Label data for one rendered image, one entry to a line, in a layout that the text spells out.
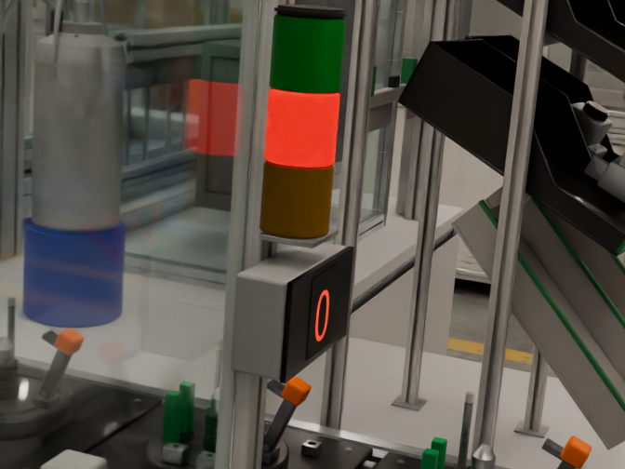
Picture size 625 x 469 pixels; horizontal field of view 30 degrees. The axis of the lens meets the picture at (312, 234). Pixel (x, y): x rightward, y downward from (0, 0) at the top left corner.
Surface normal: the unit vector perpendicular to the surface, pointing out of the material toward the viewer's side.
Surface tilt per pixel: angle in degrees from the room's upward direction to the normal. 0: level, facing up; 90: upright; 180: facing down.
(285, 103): 90
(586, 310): 90
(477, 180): 90
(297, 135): 90
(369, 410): 0
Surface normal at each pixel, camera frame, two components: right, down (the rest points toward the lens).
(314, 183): 0.48, 0.25
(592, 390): -0.52, 0.16
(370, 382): 0.07, -0.97
